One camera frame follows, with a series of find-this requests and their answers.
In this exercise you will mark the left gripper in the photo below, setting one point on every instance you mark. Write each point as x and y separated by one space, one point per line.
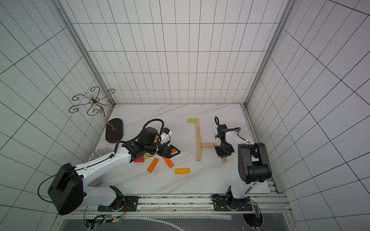
168 155

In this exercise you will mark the natural wood block vertical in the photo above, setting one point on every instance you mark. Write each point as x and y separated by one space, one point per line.
198 154

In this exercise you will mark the orange block lower middle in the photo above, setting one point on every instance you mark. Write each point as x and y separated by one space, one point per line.
168 162

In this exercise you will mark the patterned round plate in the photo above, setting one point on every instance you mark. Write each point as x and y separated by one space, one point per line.
98 153

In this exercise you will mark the yellow block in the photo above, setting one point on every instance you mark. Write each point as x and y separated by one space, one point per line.
179 171

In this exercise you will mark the red block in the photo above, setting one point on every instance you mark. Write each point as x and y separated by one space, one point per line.
140 160

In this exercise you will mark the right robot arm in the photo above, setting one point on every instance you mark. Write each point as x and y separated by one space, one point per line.
253 167

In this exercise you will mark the orange block lower left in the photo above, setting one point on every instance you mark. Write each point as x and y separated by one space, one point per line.
153 165

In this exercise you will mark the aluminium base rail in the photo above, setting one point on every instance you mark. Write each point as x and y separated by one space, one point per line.
256 203

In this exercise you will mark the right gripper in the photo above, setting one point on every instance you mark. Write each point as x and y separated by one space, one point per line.
222 146

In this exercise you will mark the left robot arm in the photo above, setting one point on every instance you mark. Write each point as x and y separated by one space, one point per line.
71 189

